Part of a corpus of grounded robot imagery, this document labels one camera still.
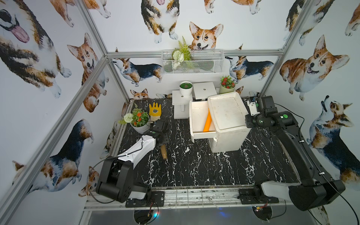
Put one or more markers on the white cup green top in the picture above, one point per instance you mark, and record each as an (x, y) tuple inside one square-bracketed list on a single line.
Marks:
[(186, 88)]

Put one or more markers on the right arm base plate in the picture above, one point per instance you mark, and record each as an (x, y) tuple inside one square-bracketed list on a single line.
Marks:
[(252, 196)]

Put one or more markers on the red flower pot plant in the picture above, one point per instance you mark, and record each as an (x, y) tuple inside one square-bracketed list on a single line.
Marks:
[(227, 85)]

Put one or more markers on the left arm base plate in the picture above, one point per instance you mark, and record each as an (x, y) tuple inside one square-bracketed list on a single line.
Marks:
[(140, 199)]

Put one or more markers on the white stepped display stand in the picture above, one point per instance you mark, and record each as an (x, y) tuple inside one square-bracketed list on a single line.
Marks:
[(181, 98)]

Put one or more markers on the orange microphone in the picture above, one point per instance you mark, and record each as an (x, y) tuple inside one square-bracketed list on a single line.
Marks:
[(207, 123)]

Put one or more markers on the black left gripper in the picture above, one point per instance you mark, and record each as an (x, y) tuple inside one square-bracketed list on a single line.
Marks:
[(162, 135)]

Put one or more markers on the green fern white flowers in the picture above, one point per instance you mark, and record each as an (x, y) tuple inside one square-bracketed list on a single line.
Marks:
[(181, 56)]

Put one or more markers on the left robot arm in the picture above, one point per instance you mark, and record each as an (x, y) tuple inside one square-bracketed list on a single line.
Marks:
[(116, 180)]

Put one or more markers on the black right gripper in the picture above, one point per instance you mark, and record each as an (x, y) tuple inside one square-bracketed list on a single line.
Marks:
[(247, 118)]

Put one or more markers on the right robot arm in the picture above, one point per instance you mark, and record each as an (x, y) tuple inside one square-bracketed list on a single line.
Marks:
[(315, 186)]

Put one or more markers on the gold brown microphone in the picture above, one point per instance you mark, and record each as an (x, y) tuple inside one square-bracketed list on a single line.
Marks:
[(164, 152)]

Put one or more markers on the white wire wall basket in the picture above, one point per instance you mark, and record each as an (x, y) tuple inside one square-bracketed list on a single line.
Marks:
[(203, 62)]

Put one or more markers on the yellow work glove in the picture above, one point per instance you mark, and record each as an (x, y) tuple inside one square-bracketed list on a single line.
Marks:
[(155, 111)]

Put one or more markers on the white drawer cabinet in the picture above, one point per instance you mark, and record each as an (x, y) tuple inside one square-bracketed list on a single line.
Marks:
[(228, 114)]

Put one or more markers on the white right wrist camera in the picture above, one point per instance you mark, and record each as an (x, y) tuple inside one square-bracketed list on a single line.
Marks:
[(253, 108)]

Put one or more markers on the white top drawer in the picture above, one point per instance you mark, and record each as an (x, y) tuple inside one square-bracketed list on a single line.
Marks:
[(198, 113)]

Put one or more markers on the orange flower white pot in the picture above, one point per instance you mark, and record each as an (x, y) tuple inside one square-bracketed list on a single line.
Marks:
[(138, 119)]

